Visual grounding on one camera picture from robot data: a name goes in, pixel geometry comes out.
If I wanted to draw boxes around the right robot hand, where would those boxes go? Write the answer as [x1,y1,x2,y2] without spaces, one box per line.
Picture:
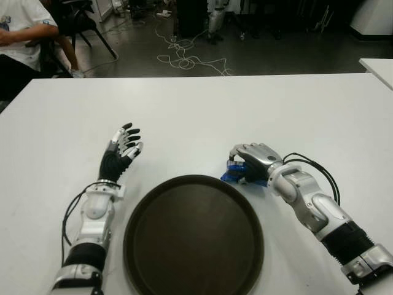
[228,143,283,186]

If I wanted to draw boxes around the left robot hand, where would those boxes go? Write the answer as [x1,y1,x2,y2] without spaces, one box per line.
[98,122,144,185]

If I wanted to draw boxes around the blue Oreo packet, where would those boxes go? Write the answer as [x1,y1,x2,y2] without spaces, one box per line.
[220,158,268,187]

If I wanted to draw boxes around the round dark brown tray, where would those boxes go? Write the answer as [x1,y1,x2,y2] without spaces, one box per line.
[122,174,265,295]

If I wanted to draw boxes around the silver humanoid robot legs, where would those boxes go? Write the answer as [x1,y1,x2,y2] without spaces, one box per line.
[207,0,230,42]

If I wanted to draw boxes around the black chair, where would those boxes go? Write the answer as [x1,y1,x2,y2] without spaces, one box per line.
[39,0,118,77]

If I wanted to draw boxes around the white side table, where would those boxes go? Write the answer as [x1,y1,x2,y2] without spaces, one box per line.
[359,57,393,93]

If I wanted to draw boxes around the silver metal rack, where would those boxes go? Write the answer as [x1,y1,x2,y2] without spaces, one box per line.
[313,2,335,31]

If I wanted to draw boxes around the black cabinet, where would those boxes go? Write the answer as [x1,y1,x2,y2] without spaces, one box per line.
[176,0,211,39]

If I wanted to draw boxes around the white panel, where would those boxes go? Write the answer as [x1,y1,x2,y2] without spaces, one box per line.
[91,0,114,23]

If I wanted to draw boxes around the seated person in white shirt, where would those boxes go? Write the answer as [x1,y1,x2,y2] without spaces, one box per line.
[0,0,85,102]

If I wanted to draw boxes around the white cabinet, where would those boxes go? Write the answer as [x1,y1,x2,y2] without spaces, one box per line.
[349,0,393,41]

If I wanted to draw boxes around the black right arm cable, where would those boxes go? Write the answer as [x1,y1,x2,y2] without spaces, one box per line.
[282,151,341,207]

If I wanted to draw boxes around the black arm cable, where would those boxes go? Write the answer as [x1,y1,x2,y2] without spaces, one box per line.
[61,183,93,268]
[282,151,341,207]

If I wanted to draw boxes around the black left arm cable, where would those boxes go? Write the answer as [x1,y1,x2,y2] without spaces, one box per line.
[61,183,93,268]

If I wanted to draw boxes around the tangled white floor cable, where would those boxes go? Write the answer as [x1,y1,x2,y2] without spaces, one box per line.
[155,14,234,76]

